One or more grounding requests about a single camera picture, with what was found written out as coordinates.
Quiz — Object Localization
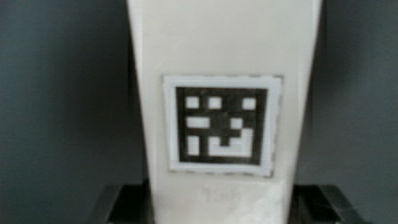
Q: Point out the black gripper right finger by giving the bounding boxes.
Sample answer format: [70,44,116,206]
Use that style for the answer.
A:
[292,185,374,224]

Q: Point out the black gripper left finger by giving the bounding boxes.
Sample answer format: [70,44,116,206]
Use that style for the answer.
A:
[88,184,154,224]

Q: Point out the white stool leg with tag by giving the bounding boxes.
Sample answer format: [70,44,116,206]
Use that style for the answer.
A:
[127,0,324,224]

